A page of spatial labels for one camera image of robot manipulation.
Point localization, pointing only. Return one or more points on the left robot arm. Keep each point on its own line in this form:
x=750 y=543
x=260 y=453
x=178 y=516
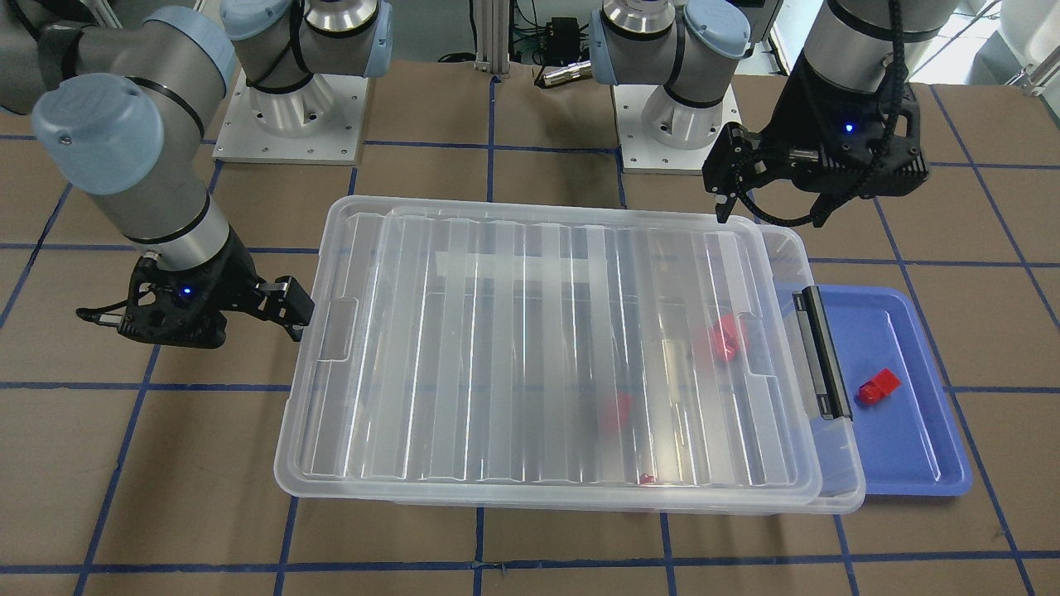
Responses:
x=693 y=50

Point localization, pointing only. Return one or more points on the black box latch handle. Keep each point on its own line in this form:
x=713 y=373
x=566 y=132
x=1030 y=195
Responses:
x=829 y=387

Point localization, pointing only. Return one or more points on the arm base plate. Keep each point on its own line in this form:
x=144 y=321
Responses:
x=660 y=136
x=319 y=124

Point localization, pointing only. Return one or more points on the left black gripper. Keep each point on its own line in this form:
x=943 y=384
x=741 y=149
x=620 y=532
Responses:
x=793 y=113

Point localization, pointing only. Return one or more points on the clear plastic storage box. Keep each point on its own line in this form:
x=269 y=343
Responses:
x=580 y=364

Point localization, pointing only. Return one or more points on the blue plastic tray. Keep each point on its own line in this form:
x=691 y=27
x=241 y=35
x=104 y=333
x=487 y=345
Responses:
x=908 y=442

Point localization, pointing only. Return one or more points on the black power supply box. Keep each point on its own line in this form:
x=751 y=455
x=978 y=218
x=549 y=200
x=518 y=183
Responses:
x=563 y=39

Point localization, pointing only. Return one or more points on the clear plastic box lid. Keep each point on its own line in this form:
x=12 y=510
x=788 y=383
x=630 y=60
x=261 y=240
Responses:
x=546 y=348

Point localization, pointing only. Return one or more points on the aluminium frame post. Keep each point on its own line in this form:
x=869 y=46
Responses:
x=492 y=36

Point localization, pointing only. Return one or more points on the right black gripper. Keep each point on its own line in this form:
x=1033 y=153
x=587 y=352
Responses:
x=234 y=280

